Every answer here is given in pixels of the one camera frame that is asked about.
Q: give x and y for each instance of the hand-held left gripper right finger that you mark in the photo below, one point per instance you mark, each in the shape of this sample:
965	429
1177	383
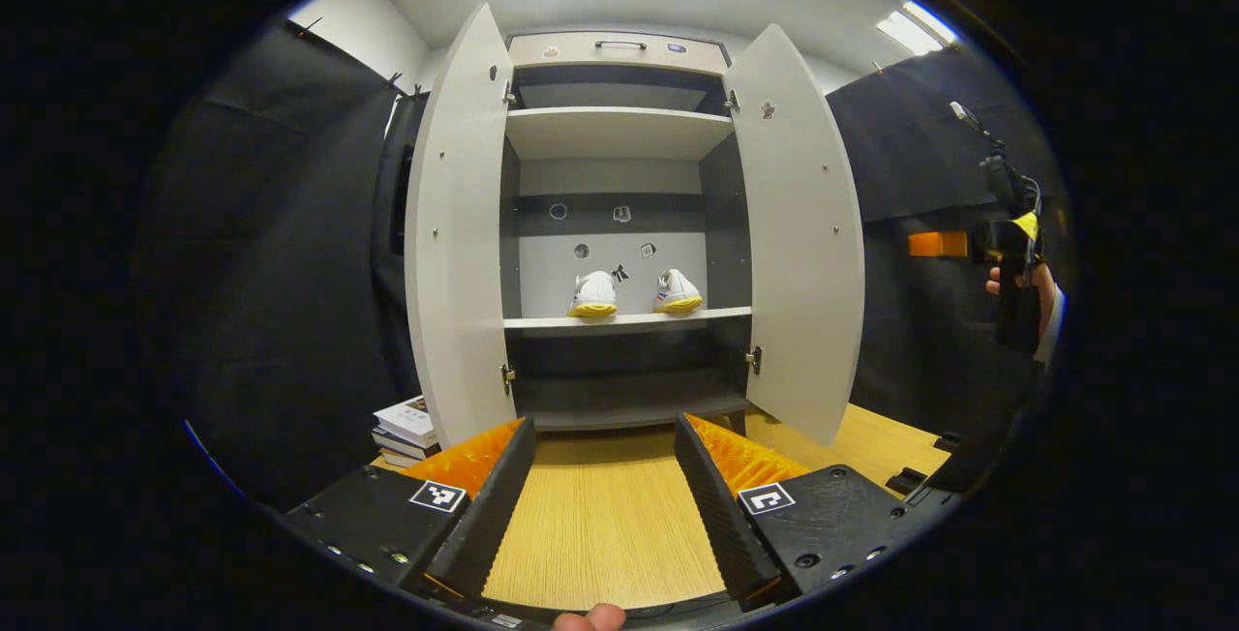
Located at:
726	515

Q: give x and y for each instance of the white cabinet door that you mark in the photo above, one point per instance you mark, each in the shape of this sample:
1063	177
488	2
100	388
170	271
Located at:
803	254
460	254

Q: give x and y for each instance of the stack of books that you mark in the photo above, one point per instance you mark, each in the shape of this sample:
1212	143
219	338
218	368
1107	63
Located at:
407	423

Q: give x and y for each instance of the small black table clamp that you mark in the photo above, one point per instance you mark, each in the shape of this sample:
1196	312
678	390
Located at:
907	481
949	441

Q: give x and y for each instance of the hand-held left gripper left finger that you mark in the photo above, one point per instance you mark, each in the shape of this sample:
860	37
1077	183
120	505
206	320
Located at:
484	515

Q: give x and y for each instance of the small ceiling light panel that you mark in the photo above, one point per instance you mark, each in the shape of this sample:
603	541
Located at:
915	29

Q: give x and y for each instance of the white shoe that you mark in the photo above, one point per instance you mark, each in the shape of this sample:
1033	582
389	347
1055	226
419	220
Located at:
678	289
592	290

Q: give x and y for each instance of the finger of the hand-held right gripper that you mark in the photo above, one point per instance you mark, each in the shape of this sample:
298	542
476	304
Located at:
939	244

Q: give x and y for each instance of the white grey shoe cabinet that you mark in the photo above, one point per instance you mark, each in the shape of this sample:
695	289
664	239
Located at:
615	133

